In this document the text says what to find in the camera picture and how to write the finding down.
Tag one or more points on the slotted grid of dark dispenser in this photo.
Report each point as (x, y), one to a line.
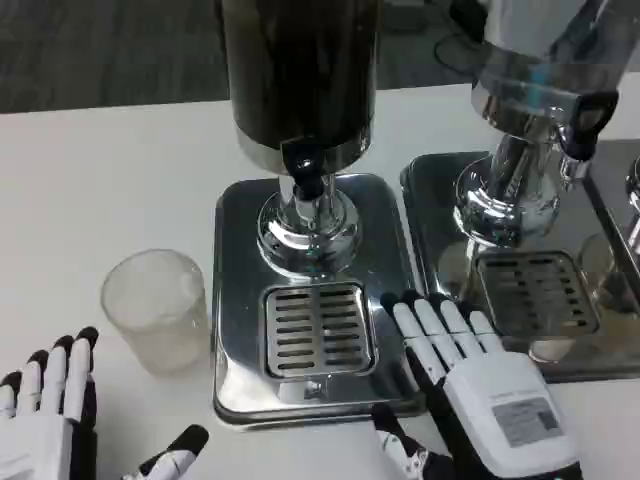
(320, 330)

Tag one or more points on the dark tank drink dispenser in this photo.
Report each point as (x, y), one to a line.
(300, 75)

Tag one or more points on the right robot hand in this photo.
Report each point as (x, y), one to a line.
(500, 400)

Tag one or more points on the steel base of dark dispenser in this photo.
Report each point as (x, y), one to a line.
(240, 300)

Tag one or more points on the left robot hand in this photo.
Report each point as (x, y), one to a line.
(47, 430)

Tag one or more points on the clear ribbed glass cup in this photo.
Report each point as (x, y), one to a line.
(160, 320)

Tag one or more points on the slotted grid of steel dispenser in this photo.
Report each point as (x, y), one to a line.
(537, 295)

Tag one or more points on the steel tank drink dispenser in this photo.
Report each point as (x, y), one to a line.
(540, 70)

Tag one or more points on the black tap of steel dispenser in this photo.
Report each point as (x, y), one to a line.
(590, 120)

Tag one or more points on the black tap of dark dispenser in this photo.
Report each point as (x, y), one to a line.
(306, 170)

